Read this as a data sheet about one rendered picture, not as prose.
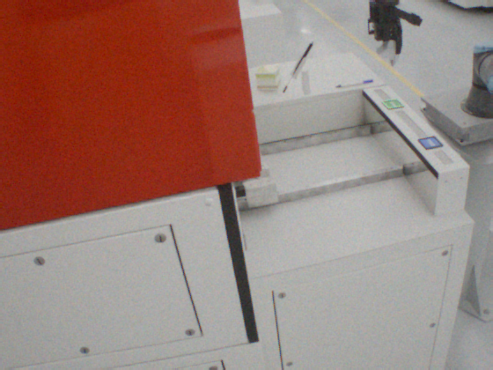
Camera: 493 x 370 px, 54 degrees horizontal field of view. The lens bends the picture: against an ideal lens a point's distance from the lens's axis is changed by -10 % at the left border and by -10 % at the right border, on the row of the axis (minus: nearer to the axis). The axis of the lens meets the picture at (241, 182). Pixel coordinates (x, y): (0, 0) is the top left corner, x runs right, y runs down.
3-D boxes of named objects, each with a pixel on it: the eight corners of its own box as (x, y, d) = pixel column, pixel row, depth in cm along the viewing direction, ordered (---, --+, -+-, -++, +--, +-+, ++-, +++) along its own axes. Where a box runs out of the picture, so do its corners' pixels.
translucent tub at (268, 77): (256, 91, 177) (253, 72, 174) (261, 82, 183) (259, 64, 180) (277, 91, 175) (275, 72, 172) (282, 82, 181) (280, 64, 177)
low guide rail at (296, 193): (237, 212, 146) (235, 203, 144) (235, 208, 148) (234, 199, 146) (401, 176, 149) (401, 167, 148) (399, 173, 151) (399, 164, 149)
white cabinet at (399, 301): (274, 440, 168) (245, 282, 123) (231, 266, 249) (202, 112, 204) (442, 395, 173) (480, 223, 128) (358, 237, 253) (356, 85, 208)
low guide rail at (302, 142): (223, 163, 169) (222, 155, 167) (222, 160, 170) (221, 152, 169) (369, 135, 172) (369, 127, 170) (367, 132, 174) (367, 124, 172)
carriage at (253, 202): (249, 208, 142) (247, 199, 140) (229, 144, 172) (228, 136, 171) (278, 202, 142) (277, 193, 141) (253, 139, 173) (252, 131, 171)
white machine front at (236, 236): (249, 344, 107) (219, 189, 85) (205, 155, 174) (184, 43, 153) (263, 340, 107) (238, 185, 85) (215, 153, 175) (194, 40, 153)
